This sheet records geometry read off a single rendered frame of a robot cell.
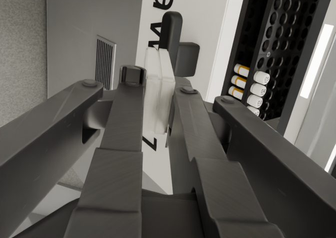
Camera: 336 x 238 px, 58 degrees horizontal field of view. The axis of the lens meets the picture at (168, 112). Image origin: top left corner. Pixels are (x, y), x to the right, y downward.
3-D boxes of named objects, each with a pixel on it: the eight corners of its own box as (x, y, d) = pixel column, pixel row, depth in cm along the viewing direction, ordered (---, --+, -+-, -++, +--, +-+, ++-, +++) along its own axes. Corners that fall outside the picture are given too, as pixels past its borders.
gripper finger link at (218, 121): (175, 108, 13) (241, 116, 13) (169, 74, 18) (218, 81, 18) (170, 138, 14) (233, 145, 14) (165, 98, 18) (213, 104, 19)
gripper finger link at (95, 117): (138, 135, 14) (71, 128, 13) (141, 96, 18) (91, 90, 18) (142, 105, 13) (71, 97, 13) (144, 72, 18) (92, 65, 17)
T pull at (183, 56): (149, 102, 25) (158, 108, 24) (161, 9, 22) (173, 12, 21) (181, 97, 28) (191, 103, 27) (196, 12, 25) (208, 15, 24)
